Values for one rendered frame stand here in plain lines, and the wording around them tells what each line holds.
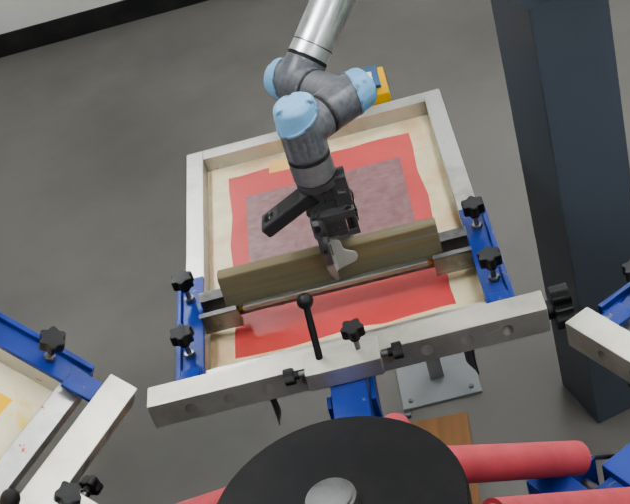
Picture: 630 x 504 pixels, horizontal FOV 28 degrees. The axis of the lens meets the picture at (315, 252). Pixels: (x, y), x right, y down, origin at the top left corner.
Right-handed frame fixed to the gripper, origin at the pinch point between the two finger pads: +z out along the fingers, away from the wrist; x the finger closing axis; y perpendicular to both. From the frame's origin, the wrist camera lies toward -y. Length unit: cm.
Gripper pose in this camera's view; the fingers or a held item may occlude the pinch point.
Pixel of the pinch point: (331, 268)
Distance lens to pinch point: 228.5
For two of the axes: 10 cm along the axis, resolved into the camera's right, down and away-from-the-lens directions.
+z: 2.5, 7.7, 5.8
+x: -0.8, -5.9, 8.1
